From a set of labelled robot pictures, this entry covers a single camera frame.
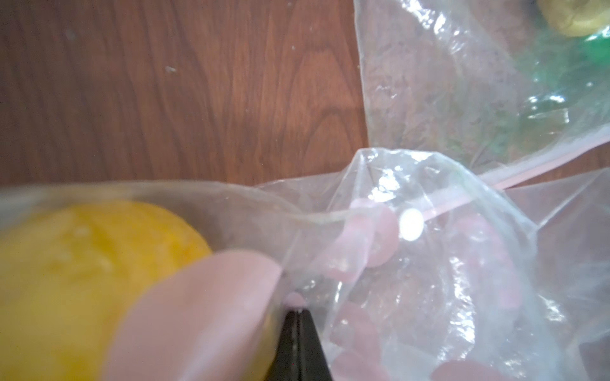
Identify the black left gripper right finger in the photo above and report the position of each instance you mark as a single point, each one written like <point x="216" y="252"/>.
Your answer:
<point x="313" y="364"/>

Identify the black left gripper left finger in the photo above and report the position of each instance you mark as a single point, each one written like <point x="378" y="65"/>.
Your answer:
<point x="286" y="364"/>

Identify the clear zip bag bottom layer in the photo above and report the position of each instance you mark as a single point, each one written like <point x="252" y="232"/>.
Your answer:
<point x="486" y="83"/>

